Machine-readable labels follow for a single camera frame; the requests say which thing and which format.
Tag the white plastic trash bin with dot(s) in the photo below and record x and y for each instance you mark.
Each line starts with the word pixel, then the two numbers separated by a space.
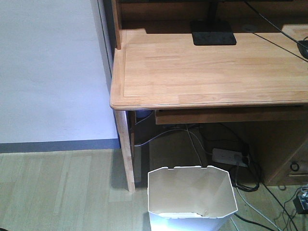
pixel 190 198

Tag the white power strip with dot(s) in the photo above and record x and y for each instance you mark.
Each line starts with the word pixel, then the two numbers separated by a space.
pixel 229 157

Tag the black monitor stand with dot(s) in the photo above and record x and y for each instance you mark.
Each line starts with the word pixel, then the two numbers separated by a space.
pixel 210 31

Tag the light wooden desk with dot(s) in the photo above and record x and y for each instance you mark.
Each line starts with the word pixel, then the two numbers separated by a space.
pixel 262 80

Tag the wooden drawer cabinet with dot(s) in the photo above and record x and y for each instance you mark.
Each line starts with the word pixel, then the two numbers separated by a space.
pixel 288 168

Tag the small black adapter box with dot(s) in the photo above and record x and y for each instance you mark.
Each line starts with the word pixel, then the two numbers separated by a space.
pixel 301 204

